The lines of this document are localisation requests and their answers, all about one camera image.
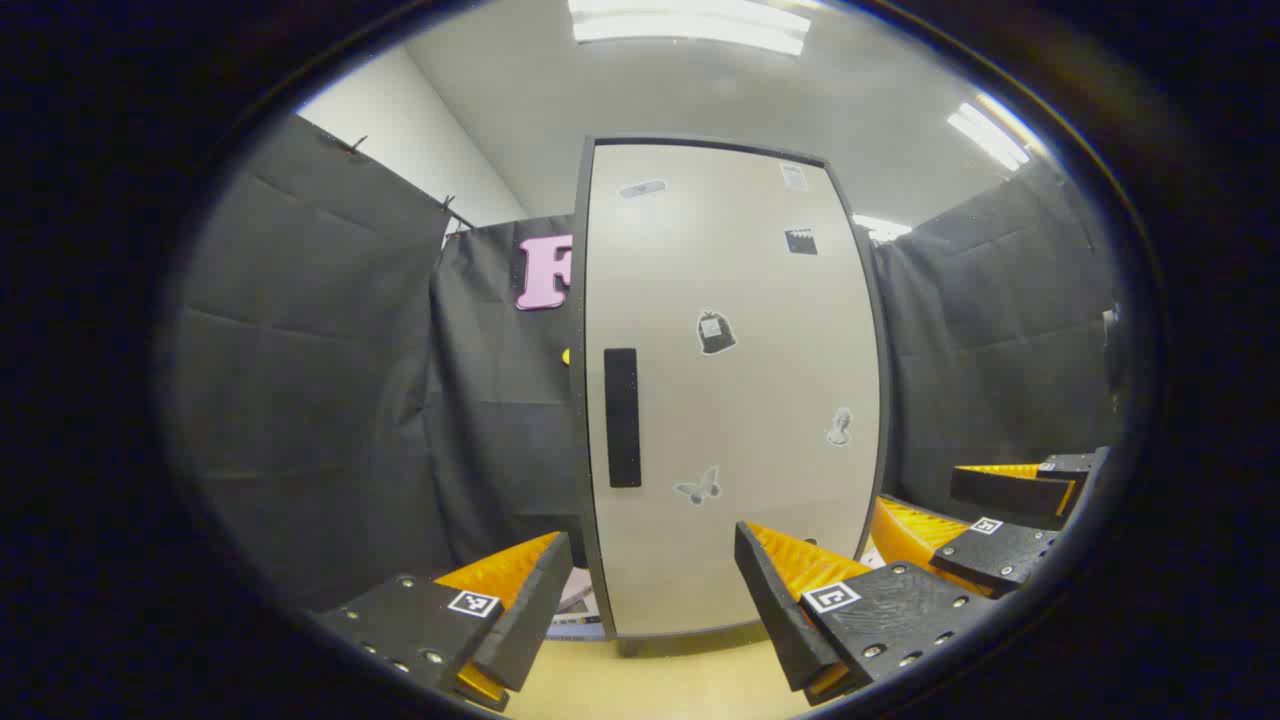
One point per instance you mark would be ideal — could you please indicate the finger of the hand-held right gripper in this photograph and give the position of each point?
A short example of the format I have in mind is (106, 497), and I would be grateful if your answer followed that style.
(1010, 492)
(995, 555)

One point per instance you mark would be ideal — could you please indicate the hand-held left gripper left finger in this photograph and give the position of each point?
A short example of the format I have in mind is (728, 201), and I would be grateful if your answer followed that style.
(530, 610)

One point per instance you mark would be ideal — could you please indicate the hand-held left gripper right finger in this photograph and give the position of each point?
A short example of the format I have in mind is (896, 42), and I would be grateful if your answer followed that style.
(775, 610)

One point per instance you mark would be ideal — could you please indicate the blue book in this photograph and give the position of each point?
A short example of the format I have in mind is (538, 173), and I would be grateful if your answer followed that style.
(575, 630)

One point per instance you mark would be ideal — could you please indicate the pink cover book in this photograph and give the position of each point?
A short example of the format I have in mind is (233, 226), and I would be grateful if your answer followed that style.
(578, 595)

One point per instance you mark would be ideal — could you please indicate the ceiling light panel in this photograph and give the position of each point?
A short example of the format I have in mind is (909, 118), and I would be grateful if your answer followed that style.
(988, 132)
(690, 25)

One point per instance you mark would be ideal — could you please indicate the black backdrop cloth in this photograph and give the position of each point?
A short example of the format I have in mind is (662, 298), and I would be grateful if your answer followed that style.
(300, 350)

